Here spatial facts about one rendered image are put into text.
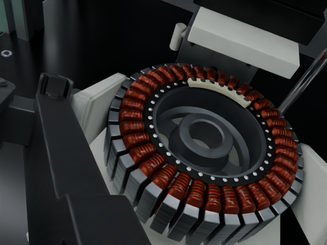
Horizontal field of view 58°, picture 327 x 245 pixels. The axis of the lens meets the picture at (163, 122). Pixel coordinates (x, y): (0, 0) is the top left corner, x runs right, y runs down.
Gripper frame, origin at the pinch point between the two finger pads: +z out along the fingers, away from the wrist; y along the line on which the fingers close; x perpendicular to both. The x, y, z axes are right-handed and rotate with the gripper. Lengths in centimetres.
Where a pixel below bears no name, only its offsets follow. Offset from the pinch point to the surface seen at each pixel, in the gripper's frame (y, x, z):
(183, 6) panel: -5.6, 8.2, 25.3
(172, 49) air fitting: -4.3, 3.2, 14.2
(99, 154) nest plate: -5.9, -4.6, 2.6
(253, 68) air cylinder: 3.4, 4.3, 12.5
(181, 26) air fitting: -4.3, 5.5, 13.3
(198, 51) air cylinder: -1.9, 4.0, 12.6
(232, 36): -0.8, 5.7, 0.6
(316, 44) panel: 11.9, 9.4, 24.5
